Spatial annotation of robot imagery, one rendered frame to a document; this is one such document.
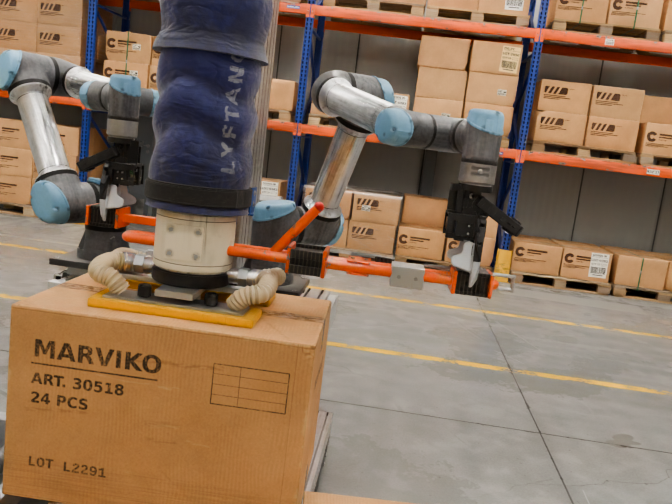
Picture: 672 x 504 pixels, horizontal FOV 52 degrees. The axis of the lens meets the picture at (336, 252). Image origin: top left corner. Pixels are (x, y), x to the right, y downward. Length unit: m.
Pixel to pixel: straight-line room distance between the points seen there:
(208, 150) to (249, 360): 0.42
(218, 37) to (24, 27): 8.48
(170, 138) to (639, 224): 9.30
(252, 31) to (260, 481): 0.89
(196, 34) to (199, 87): 0.10
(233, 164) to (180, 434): 0.55
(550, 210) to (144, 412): 8.95
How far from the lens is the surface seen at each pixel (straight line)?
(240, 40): 1.42
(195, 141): 1.40
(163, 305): 1.43
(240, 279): 1.49
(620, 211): 10.29
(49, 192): 1.99
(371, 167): 9.84
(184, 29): 1.43
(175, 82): 1.43
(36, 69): 2.20
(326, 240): 2.02
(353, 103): 1.59
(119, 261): 1.56
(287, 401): 1.36
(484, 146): 1.43
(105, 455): 1.50
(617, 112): 8.89
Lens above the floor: 1.46
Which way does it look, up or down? 9 degrees down
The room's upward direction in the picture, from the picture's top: 7 degrees clockwise
